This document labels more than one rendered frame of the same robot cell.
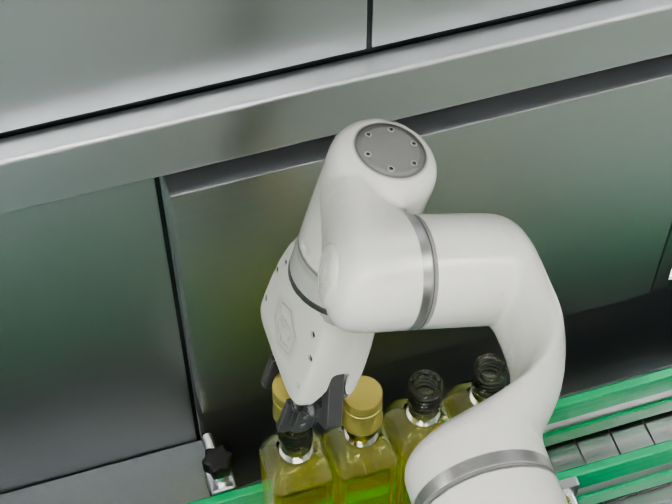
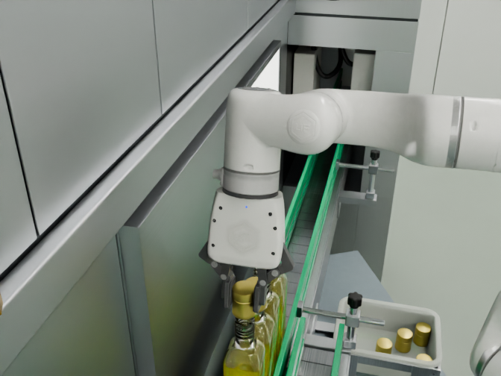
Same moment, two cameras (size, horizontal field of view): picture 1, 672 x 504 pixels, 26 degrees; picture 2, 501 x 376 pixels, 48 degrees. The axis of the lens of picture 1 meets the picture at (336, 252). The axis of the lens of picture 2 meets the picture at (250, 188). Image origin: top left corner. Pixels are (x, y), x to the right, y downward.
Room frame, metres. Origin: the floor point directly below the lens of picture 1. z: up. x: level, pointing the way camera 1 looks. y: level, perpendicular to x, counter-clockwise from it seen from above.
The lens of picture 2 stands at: (0.26, 0.56, 1.72)
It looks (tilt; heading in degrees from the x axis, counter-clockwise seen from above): 30 degrees down; 302
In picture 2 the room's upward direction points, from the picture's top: straight up
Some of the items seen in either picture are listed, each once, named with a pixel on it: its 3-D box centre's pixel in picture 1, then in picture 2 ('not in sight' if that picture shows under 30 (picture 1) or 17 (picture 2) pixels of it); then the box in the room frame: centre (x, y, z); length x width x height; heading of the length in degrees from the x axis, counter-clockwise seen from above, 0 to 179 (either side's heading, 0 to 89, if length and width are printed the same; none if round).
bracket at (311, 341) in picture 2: not in sight; (326, 353); (0.56, -0.23, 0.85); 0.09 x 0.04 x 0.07; 17
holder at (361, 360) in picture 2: not in sight; (372, 343); (0.51, -0.37, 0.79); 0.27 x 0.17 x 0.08; 17
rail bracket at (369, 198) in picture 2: not in sight; (362, 184); (0.74, -0.85, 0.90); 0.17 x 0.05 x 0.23; 17
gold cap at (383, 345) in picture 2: not in sight; (383, 350); (0.48, -0.36, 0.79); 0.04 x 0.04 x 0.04
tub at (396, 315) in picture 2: not in sight; (385, 342); (0.48, -0.38, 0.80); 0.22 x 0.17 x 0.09; 17
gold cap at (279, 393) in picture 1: (293, 398); (244, 299); (0.59, 0.03, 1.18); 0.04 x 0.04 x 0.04
